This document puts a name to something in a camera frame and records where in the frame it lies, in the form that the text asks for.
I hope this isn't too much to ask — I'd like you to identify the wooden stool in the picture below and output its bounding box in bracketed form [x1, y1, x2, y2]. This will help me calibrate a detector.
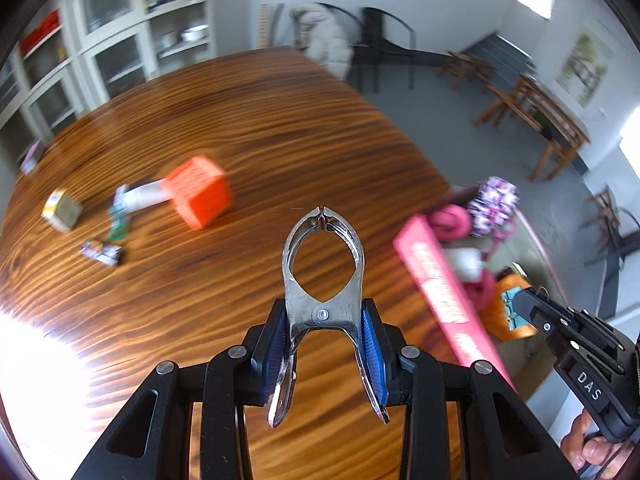
[437, 50, 494, 92]

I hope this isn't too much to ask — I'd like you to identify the large orange plastic cube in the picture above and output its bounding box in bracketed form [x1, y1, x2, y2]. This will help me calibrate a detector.
[161, 155, 234, 231]

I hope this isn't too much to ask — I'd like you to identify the wall poster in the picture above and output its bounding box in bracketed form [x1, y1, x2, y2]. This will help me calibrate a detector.
[555, 32, 617, 109]

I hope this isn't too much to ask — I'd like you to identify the yellow white carton box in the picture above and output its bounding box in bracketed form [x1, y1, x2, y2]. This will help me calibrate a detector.
[41, 188, 84, 234]

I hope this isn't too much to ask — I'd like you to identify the wooden side table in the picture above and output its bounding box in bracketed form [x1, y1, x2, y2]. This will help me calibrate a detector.
[474, 74, 592, 182]

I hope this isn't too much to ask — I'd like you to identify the teal binder clip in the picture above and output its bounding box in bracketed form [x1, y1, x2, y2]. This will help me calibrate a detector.
[502, 287, 531, 332]

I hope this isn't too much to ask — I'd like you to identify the pink storage box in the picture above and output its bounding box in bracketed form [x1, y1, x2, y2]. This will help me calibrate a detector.
[392, 184, 567, 392]

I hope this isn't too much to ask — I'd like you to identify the green tube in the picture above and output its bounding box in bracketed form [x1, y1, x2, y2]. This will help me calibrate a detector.
[109, 204, 131, 244]

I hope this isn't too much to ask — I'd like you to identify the wooden ruler stick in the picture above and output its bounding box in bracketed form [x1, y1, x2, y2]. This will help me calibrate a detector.
[257, 3, 272, 51]

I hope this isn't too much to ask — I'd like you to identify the white tube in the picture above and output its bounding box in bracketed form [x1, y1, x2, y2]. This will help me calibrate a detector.
[114, 179, 174, 212]

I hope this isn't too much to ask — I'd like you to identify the metal spring clamp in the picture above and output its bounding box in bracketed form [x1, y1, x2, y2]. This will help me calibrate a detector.
[267, 205, 392, 429]

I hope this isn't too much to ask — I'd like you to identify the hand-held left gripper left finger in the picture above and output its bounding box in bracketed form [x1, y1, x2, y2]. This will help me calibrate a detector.
[72, 299, 297, 480]

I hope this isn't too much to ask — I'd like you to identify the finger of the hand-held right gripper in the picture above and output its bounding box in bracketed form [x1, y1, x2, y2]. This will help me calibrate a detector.
[512, 287, 582, 347]

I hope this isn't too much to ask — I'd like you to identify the person's right hand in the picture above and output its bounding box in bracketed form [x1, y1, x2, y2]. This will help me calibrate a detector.
[560, 410, 622, 472]

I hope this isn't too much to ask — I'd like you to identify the pink patterned pouch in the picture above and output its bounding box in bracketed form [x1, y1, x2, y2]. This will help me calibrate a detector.
[467, 176, 521, 240]

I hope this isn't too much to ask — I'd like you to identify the white glass-door cabinet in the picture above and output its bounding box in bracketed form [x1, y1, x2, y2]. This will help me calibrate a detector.
[0, 0, 219, 162]

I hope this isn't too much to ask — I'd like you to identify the white padded jacket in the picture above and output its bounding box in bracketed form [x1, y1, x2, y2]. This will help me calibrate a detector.
[292, 2, 354, 79]

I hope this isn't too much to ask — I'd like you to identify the dark chair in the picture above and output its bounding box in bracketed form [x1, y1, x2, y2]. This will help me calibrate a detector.
[584, 184, 640, 321]

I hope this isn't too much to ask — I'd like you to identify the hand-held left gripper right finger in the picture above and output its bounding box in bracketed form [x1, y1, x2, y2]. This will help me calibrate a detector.
[361, 298, 576, 480]

